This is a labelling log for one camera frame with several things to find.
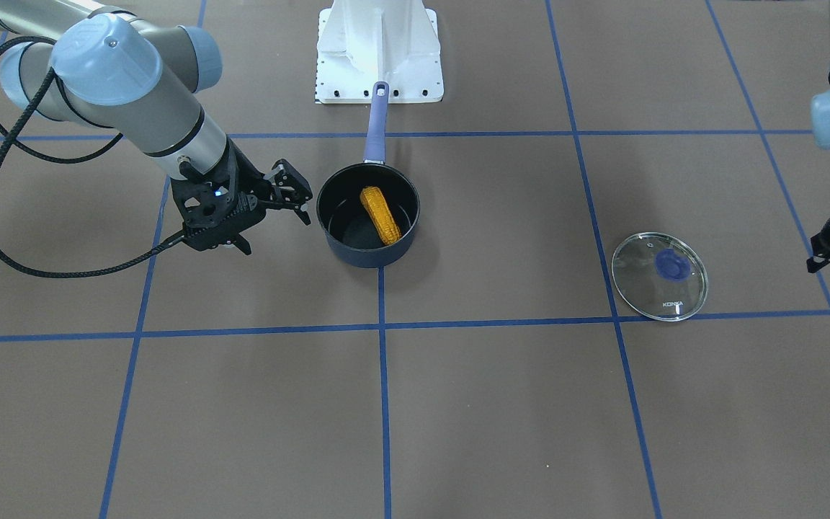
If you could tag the yellow plastic corn cob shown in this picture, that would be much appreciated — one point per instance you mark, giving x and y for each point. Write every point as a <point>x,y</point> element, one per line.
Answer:
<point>378,210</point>

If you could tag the dark blue saucepan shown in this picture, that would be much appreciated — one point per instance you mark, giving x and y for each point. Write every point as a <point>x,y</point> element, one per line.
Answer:
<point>348,229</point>

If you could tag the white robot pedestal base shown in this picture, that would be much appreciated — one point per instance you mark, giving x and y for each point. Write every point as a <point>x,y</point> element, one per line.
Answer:
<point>360,43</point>

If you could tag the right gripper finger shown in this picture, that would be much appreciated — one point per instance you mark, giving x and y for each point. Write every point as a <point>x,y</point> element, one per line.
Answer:
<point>242,244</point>
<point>288,189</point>

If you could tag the glass lid with blue knob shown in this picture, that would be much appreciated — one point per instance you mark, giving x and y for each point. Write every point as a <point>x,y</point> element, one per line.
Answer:
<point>659,276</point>

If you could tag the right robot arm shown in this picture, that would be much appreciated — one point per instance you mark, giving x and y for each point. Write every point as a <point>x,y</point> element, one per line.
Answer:
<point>103,66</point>

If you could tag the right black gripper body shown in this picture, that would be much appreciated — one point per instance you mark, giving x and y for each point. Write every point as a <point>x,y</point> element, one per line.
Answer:
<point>245,174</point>

